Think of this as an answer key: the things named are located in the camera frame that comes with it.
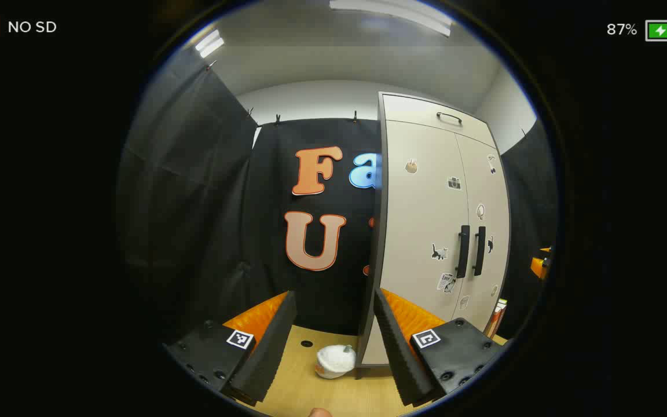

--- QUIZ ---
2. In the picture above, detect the black door handle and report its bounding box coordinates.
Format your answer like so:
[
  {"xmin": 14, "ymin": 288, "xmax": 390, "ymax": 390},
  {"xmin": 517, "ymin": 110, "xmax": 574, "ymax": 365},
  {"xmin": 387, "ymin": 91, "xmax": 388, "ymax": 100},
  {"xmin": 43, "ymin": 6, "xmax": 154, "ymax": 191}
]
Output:
[
  {"xmin": 472, "ymin": 226, "xmax": 487, "ymax": 277},
  {"xmin": 456, "ymin": 225, "xmax": 471, "ymax": 280}
]

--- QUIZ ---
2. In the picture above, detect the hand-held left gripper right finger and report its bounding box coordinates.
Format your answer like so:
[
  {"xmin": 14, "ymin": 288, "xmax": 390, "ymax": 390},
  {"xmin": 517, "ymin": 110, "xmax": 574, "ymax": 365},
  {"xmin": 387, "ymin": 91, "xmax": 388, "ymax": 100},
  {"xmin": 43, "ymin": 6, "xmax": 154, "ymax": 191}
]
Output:
[{"xmin": 373, "ymin": 287, "xmax": 502, "ymax": 408}]

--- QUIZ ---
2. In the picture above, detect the long ceiling light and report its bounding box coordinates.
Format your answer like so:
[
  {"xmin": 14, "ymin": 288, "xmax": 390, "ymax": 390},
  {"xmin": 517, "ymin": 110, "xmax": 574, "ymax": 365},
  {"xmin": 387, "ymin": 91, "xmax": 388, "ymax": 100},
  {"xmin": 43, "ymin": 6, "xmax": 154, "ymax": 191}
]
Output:
[
  {"xmin": 329, "ymin": 0, "xmax": 455, "ymax": 37},
  {"xmin": 195, "ymin": 29, "xmax": 225, "ymax": 58}
]

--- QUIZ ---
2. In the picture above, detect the black backdrop cloth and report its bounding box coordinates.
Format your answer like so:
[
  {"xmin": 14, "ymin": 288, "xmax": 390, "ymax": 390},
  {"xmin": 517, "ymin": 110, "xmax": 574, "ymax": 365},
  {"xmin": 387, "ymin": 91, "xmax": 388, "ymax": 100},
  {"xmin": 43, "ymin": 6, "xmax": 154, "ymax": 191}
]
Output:
[{"xmin": 116, "ymin": 46, "xmax": 560, "ymax": 348}]

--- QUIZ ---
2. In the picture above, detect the white cabinet flap panel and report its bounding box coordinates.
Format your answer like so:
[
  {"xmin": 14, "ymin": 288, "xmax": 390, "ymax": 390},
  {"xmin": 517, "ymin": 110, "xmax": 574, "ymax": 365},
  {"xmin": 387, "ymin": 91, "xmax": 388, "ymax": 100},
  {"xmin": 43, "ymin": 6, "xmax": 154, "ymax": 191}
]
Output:
[{"xmin": 381, "ymin": 93, "xmax": 499, "ymax": 148}]

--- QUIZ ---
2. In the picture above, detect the white double-door shoe cabinet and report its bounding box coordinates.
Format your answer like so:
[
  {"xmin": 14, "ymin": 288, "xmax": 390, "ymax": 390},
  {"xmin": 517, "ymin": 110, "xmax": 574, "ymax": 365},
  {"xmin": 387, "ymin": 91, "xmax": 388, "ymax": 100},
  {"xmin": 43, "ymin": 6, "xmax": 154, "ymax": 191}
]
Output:
[{"xmin": 357, "ymin": 91, "xmax": 511, "ymax": 380}]

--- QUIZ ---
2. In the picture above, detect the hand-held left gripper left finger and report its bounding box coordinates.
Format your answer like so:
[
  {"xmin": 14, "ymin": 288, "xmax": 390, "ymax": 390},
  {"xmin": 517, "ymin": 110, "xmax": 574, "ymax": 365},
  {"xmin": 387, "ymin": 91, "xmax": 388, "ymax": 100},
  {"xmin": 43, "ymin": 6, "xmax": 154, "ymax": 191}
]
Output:
[{"xmin": 163, "ymin": 290, "xmax": 298, "ymax": 406}]

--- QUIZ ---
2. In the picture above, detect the white round object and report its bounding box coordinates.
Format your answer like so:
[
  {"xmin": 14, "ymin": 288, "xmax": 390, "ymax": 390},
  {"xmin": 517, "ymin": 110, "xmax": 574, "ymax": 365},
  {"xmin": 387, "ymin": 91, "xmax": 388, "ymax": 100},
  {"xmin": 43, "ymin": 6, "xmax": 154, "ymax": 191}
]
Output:
[{"xmin": 316, "ymin": 345, "xmax": 358, "ymax": 380}]

